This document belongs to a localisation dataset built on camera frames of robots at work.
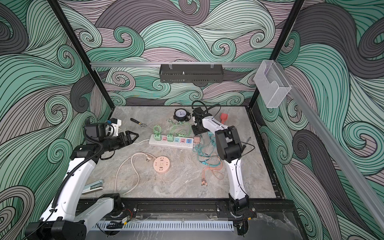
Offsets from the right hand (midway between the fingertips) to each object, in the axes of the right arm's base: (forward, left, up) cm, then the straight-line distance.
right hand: (198, 130), depth 104 cm
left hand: (-20, +35, +23) cm, 46 cm away
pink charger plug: (-8, +1, +1) cm, 9 cm away
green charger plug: (+2, +13, -1) cm, 13 cm away
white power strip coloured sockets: (-11, +14, +2) cm, 18 cm away
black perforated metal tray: (+23, +5, +31) cm, 39 cm away
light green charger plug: (-2, +29, +4) cm, 29 cm away
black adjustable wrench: (+5, +43, -1) cm, 43 cm away
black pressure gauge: (+13, +13, +2) cm, 18 cm away
